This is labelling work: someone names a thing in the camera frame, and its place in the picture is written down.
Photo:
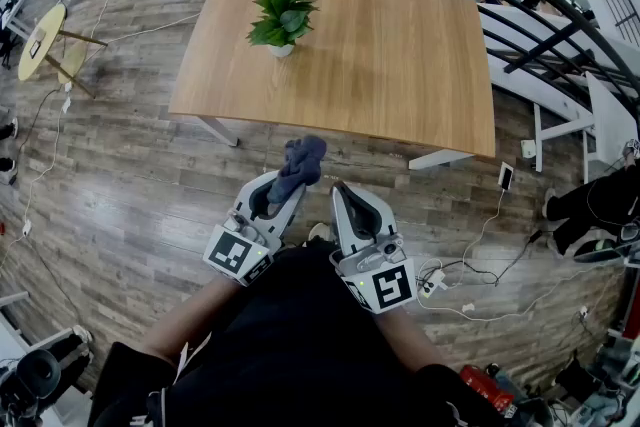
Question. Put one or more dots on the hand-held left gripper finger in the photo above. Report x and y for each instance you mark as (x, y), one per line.
(290, 215)
(245, 195)

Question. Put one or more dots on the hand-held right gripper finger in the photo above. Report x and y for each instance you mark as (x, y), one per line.
(382, 220)
(342, 230)

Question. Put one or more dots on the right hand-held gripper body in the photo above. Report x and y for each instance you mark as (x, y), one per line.
(392, 287)

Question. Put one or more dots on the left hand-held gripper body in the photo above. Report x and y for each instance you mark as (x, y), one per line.
(230, 252)

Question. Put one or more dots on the dark blue cloth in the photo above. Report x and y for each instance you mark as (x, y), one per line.
(300, 162)

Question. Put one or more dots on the green potted plant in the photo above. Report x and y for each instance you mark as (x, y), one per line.
(285, 15)

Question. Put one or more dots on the person's right forearm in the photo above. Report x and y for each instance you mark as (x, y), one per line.
(410, 340)

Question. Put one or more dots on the person's left forearm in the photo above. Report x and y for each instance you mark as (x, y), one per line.
(190, 320)

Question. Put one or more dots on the person's white shoe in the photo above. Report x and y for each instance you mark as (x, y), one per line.
(318, 231)

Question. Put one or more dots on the white power strip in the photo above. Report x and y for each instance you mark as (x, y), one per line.
(434, 282)

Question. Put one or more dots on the white table leg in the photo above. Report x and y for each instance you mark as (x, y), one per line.
(220, 130)
(440, 158)

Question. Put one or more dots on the person's black shirt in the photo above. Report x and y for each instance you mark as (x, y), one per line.
(300, 340)

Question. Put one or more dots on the white phone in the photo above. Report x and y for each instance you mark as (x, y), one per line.
(506, 176)

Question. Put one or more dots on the red box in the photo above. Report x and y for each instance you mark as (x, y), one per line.
(482, 385)

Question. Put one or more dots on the white paper tag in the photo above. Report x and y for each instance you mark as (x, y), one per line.
(66, 102)

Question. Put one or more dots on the small white power adapter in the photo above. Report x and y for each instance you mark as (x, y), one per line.
(26, 227)

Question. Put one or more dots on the white desk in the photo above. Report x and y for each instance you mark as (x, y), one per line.
(607, 115)

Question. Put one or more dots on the round yellow side table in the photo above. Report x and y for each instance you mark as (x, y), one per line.
(42, 40)

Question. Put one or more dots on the white wall plug box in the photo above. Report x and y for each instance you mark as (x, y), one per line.
(527, 149)

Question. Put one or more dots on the white card with black frame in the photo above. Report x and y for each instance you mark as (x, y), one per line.
(36, 45)

